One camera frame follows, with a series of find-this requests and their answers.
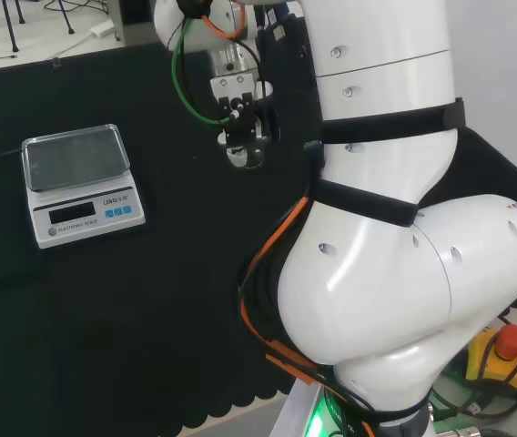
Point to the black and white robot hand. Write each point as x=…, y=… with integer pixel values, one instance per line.
x=245, y=118

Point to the white electronic balance steel pan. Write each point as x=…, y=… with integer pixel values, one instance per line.
x=81, y=214

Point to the black bench cloth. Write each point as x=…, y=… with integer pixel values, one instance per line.
x=126, y=318

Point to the black tripod legs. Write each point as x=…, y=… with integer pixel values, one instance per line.
x=10, y=27

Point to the yellow stop button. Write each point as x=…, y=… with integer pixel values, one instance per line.
x=502, y=359

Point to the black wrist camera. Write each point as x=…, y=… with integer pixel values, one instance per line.
x=281, y=36

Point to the grey metal base plate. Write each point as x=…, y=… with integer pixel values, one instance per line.
x=295, y=414

